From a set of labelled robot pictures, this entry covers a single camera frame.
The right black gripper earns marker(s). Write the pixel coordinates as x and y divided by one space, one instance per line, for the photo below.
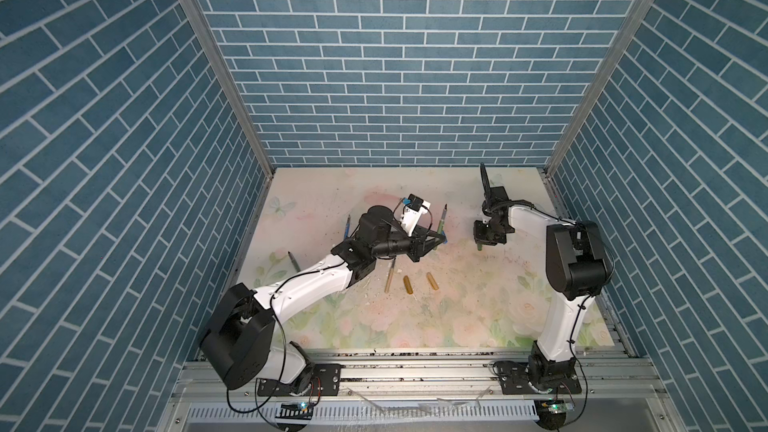
479 238

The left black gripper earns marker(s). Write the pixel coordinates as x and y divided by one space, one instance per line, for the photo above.
416 245

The green pen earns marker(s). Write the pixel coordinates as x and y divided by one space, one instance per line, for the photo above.
441 223
294 262

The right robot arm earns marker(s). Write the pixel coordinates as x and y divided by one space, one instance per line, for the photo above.
576 267

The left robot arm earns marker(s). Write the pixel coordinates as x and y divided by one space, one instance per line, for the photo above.
244 339

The tan pen cap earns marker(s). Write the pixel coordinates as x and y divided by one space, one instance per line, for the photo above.
432 281

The dark yellow pen cap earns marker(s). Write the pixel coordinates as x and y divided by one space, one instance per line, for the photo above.
408 285

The tan pen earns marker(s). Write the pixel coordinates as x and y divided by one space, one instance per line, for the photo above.
390 276

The blue pen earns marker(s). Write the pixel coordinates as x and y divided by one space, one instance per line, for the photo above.
348 229

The floral table mat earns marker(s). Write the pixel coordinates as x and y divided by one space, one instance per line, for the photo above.
494 298

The aluminium mounting rail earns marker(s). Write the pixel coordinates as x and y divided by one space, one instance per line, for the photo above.
455 379

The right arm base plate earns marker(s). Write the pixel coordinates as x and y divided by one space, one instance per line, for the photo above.
537 378

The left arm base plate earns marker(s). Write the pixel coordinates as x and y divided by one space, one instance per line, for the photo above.
322 378

